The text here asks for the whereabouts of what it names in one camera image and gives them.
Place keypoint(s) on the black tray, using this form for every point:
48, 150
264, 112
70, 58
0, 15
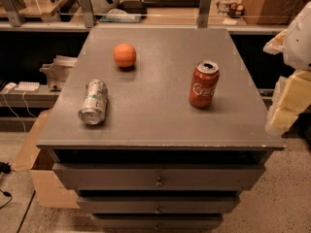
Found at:
133, 7

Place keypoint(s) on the orange fruit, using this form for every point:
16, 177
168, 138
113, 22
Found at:
124, 55

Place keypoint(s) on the clear plastic container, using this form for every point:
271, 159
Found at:
117, 15

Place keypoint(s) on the silver 7up can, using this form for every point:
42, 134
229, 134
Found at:
93, 109

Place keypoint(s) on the white power strip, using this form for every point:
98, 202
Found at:
27, 86

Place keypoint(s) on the cardboard box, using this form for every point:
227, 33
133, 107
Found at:
50, 192

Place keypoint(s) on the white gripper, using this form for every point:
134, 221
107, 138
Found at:
299, 43

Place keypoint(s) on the glass jar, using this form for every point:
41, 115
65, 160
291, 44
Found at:
223, 7

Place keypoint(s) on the black keyboard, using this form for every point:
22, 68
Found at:
172, 3

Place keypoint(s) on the grey drawer cabinet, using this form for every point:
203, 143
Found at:
156, 161

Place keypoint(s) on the beige plastic part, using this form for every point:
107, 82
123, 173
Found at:
58, 71

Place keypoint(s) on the red coke can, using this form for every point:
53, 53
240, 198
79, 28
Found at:
204, 80

